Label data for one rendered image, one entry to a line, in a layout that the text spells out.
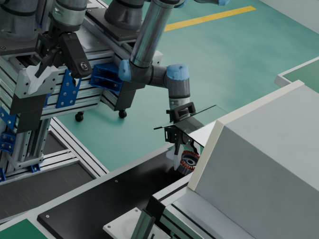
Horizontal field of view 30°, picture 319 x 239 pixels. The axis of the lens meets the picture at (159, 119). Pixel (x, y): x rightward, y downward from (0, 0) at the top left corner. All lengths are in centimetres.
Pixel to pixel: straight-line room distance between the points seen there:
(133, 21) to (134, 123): 148
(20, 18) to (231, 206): 96
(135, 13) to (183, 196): 104
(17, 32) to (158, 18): 46
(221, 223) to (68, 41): 57
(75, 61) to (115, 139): 207
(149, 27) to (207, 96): 238
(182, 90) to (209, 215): 70
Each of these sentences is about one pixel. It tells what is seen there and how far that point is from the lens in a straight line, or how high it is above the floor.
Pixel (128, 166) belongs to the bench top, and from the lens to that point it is 204.
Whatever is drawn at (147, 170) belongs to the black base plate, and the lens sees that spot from 202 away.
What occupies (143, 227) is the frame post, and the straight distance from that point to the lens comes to 145.
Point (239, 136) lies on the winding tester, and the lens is 131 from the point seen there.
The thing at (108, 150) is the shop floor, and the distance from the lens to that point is 337.
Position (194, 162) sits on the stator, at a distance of 207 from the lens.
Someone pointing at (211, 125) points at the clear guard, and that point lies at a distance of 181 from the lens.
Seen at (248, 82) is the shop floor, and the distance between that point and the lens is 472.
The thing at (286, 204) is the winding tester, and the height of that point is 124.
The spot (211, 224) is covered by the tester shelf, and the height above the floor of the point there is 111.
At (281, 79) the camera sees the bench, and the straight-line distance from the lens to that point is 314.
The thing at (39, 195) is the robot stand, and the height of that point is 21.
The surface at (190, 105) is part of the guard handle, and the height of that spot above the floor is 106.
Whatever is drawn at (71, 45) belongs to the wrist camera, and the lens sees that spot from 144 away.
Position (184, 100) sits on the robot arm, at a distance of 200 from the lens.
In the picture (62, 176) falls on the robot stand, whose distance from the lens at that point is 277.
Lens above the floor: 196
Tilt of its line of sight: 31 degrees down
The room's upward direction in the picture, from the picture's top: 21 degrees clockwise
